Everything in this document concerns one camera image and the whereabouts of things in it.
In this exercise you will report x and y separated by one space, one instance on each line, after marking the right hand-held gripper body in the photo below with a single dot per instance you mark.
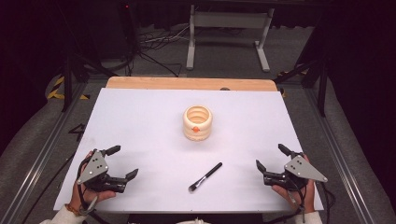
300 169

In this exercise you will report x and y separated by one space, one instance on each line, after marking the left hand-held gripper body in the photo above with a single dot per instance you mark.
93 166

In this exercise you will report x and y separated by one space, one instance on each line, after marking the person's left hand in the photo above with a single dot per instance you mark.
93 196

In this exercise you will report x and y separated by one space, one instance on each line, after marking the person's right hand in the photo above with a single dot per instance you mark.
308 199

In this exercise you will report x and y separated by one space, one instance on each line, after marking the white table cover board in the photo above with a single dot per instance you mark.
149 124

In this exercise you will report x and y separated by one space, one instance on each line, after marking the black makeup brush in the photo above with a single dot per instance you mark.
211 170

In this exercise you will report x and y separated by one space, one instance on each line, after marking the cream ribbed cup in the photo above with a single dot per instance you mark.
204 130

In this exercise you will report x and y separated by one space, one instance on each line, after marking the yellow black hazard tape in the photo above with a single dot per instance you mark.
53 93
285 74

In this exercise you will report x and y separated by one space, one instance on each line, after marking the person's white clothing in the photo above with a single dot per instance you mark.
194 221

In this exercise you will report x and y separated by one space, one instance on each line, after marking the small dark table knob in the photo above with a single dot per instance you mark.
224 89

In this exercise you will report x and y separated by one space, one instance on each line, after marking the black tower with red light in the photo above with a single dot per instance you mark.
127 25

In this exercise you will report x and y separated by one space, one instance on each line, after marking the black curtain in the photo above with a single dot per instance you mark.
162 12

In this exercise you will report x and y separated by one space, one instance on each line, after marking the aluminium floor rail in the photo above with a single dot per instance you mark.
39 163
341 157

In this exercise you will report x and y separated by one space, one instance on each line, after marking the white metal stand frame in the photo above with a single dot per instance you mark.
230 19

